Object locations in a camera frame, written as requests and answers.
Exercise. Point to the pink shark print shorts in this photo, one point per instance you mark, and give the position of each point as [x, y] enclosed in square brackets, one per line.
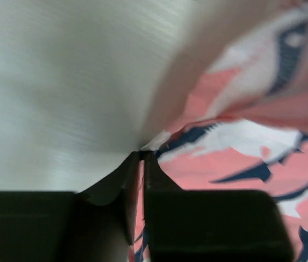
[245, 124]

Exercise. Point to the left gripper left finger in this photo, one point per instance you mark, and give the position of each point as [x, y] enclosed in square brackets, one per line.
[118, 191]

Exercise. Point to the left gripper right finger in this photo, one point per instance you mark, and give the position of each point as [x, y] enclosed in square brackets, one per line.
[164, 212]

